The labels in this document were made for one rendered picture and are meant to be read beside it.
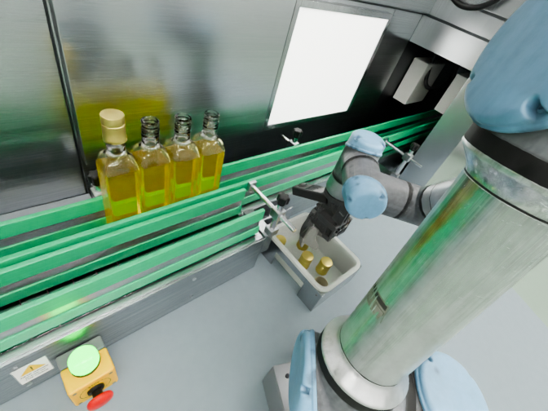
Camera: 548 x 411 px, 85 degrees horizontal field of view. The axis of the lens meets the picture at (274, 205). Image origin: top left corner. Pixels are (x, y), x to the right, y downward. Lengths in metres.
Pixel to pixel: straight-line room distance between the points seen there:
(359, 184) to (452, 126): 0.83
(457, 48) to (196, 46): 0.94
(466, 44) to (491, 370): 1.01
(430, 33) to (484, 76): 1.10
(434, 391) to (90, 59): 0.70
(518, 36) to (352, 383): 0.34
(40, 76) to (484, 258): 0.65
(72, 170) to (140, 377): 0.44
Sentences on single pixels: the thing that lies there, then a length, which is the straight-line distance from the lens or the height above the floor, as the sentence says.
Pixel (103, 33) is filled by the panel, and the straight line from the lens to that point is 0.61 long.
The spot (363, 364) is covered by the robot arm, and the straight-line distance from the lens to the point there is 0.38.
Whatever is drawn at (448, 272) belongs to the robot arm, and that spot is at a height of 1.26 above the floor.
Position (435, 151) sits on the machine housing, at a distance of 1.37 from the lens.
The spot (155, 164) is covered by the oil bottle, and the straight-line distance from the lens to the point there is 0.57.
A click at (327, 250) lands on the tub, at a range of 0.90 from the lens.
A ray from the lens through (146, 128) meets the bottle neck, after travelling 0.55.
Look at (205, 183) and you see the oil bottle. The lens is 0.66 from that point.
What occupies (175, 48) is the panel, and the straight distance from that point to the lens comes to 0.66.
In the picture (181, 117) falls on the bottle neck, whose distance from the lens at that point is 0.59.
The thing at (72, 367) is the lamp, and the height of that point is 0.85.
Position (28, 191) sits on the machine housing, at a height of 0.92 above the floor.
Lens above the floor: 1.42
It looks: 42 degrees down
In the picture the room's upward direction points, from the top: 20 degrees clockwise
